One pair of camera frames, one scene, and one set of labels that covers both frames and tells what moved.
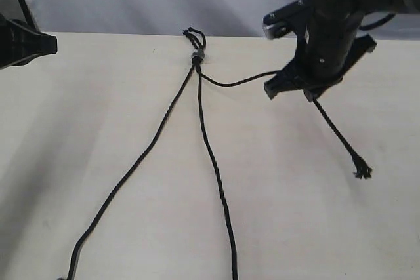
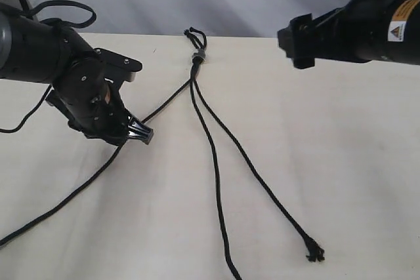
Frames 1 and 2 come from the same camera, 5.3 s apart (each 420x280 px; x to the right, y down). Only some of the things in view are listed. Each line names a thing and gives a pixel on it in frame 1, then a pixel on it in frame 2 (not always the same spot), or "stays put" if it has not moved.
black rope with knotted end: (195, 61) -> (197, 46)
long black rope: (198, 58) -> (234, 269)
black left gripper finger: (19, 44) -> (83, 93)
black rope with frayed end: (361, 168) -> (198, 44)
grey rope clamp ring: (200, 53) stays put
